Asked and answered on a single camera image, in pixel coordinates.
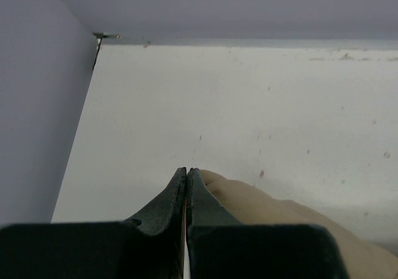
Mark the beige t shirt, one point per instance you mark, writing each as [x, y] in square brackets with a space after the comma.
[280, 239]

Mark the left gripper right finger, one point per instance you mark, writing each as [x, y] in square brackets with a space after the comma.
[208, 230]

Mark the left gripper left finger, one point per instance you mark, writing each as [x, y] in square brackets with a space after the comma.
[156, 248]

